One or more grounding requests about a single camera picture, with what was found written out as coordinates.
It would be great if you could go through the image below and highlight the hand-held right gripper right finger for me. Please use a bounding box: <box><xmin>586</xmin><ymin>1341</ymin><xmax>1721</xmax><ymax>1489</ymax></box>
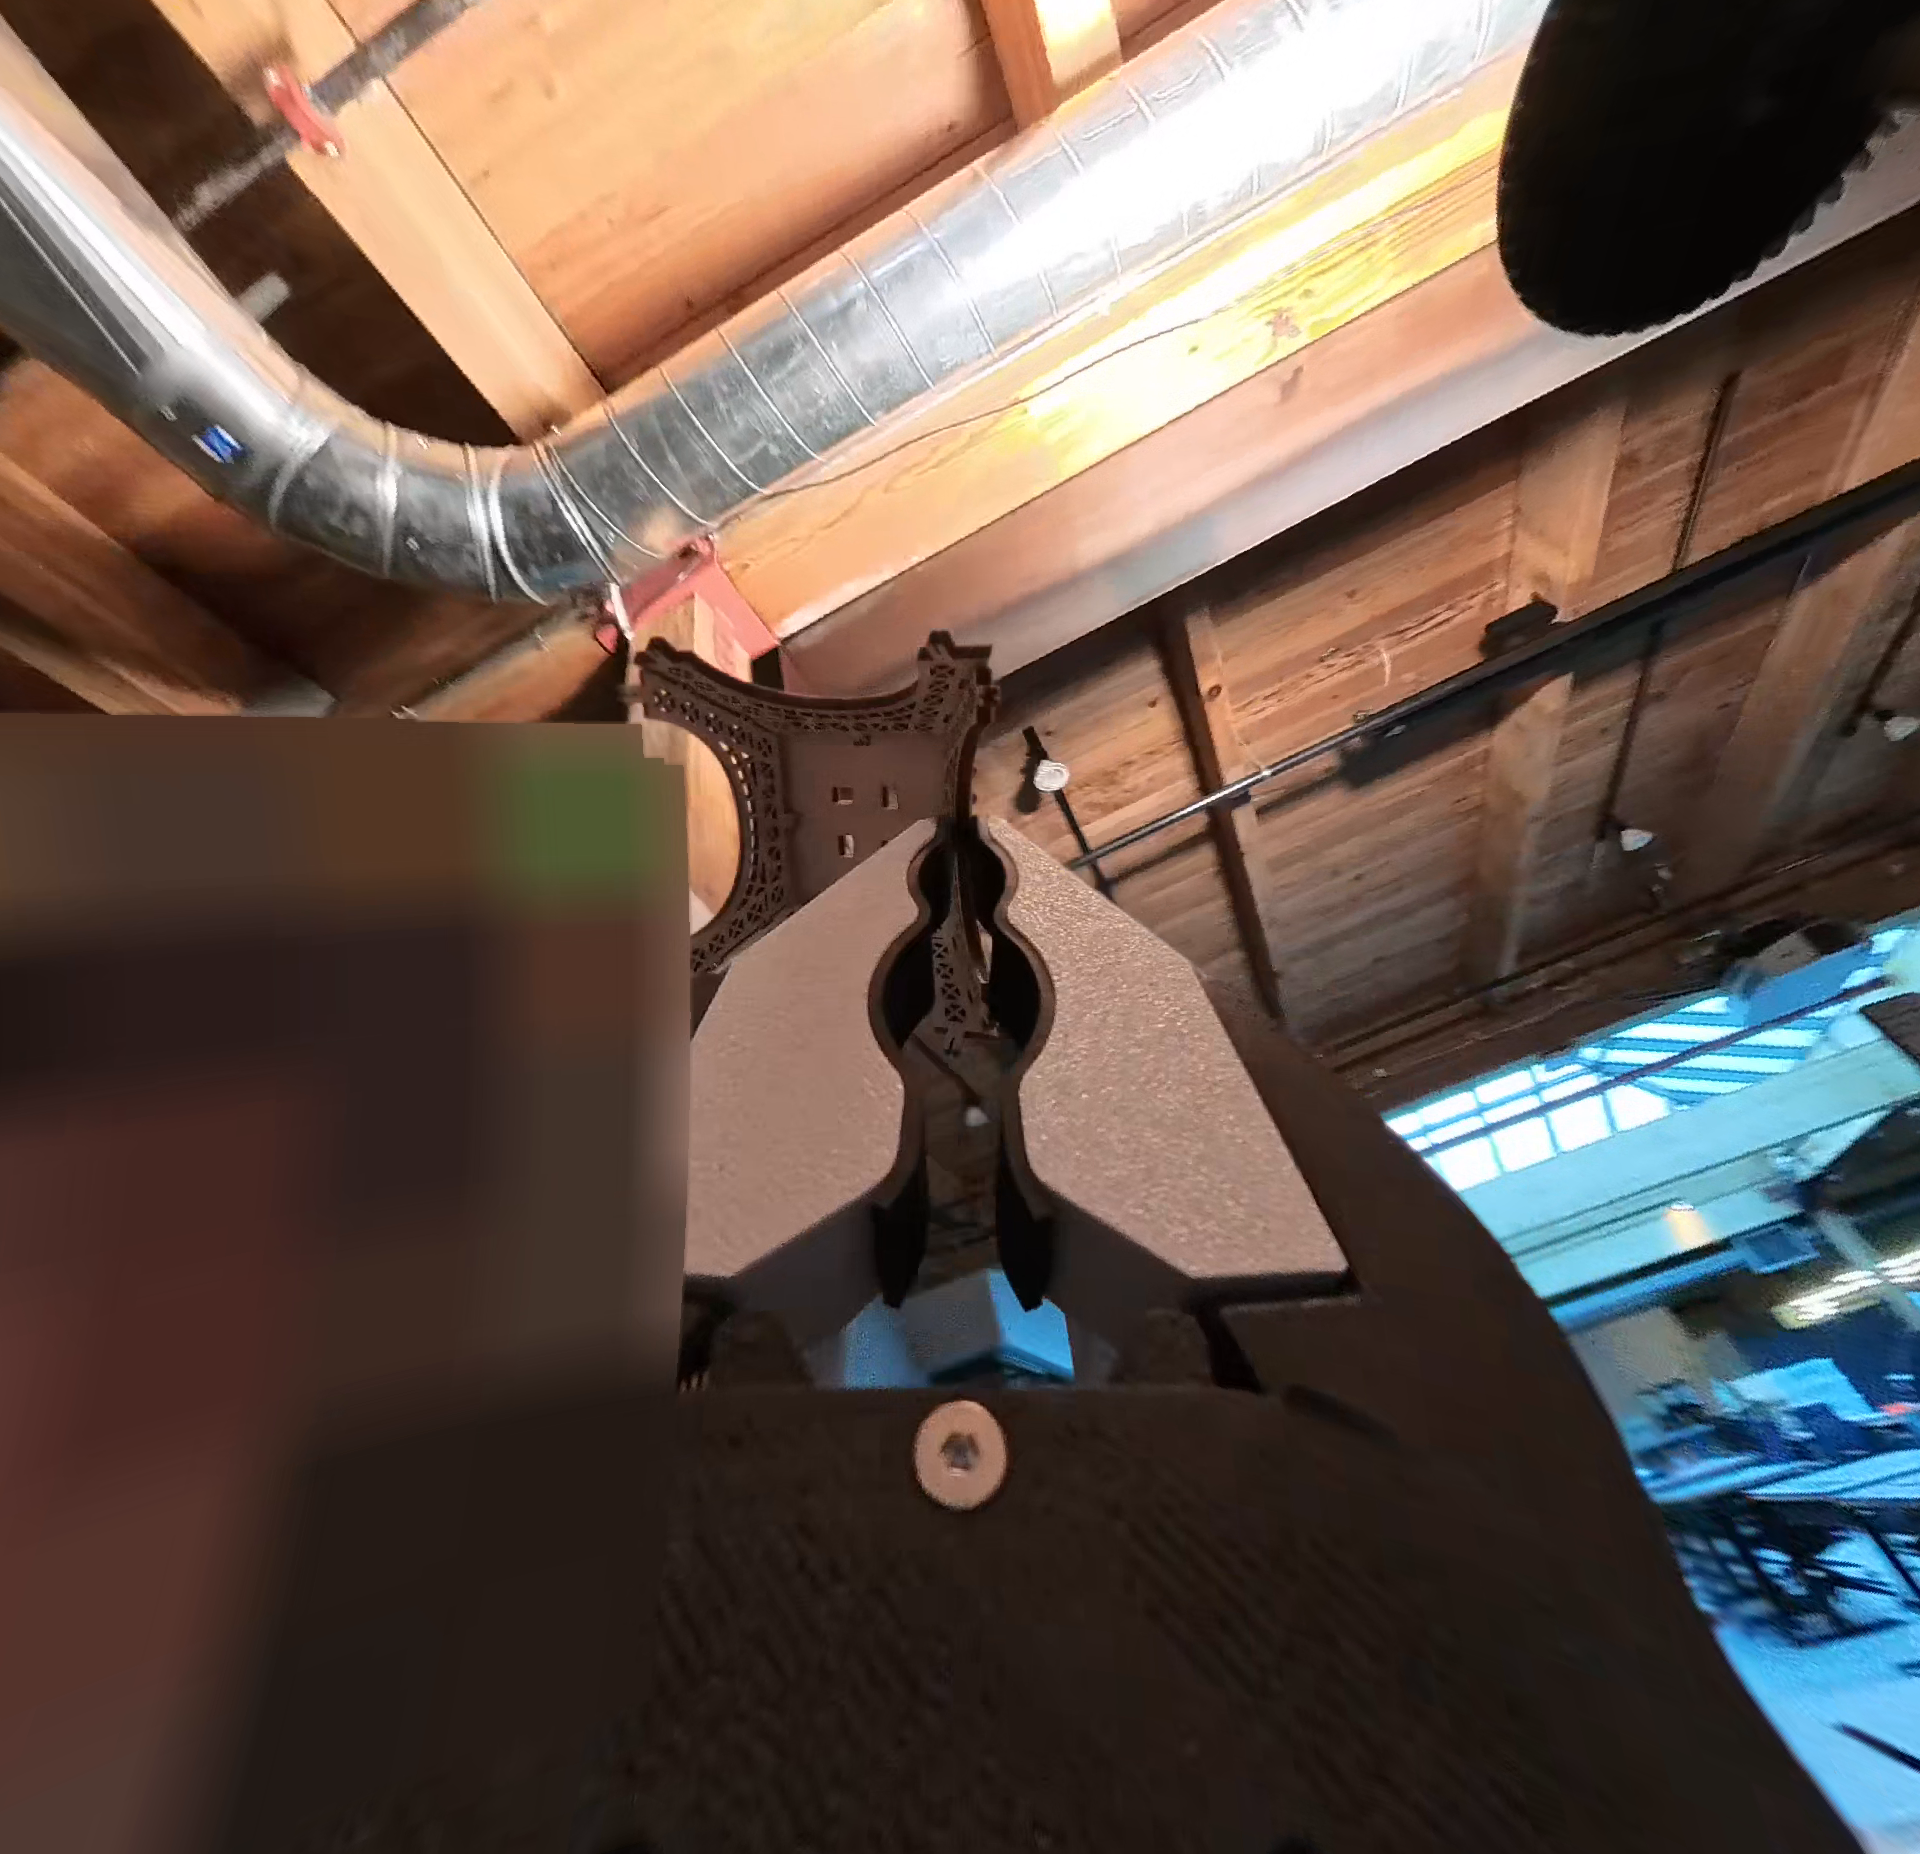
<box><xmin>968</xmin><ymin>818</ymin><xmax>1349</xmax><ymax>1342</ymax></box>

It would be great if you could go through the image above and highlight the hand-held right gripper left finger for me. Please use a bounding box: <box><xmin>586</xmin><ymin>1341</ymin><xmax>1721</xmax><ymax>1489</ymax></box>
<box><xmin>686</xmin><ymin>820</ymin><xmax>948</xmax><ymax>1342</ymax></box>

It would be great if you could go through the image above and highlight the cross-shaped wooden puzzle piece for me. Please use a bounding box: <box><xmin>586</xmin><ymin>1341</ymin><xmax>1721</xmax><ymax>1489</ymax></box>
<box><xmin>627</xmin><ymin>629</ymin><xmax>1005</xmax><ymax>1077</ymax></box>

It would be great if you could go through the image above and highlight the thin black rod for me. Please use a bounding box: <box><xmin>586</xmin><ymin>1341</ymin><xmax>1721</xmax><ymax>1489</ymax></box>
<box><xmin>1072</xmin><ymin>557</ymin><xmax>1816</xmax><ymax>874</ymax></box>

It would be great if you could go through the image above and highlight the skylight window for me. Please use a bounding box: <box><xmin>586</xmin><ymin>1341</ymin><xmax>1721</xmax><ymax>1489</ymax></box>
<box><xmin>1379</xmin><ymin>926</ymin><xmax>1920</xmax><ymax>1196</ymax></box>

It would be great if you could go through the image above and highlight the dark table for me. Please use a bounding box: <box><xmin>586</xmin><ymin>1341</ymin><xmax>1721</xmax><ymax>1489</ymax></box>
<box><xmin>1641</xmin><ymin>1451</ymin><xmax>1920</xmax><ymax>1646</ymax></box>

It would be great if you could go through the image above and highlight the thin dark ceiling pipe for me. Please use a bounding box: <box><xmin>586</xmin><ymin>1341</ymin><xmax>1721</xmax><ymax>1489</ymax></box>
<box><xmin>165</xmin><ymin>0</ymin><xmax>555</xmax><ymax>236</ymax></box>

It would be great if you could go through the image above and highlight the black track light rail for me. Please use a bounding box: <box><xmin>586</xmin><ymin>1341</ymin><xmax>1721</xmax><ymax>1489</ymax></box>
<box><xmin>1477</xmin><ymin>466</ymin><xmax>1920</xmax><ymax>672</ymax></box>

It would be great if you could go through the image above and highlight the red pipe bracket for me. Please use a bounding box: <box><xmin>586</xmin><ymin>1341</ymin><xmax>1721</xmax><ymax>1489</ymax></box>
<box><xmin>263</xmin><ymin>63</ymin><xmax>344</xmax><ymax>162</ymax></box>
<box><xmin>592</xmin><ymin>534</ymin><xmax>782</xmax><ymax>687</ymax></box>

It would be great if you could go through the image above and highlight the silver metal air duct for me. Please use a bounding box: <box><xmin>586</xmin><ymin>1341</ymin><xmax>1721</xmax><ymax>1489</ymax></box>
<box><xmin>0</xmin><ymin>0</ymin><xmax>1592</xmax><ymax>607</ymax></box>

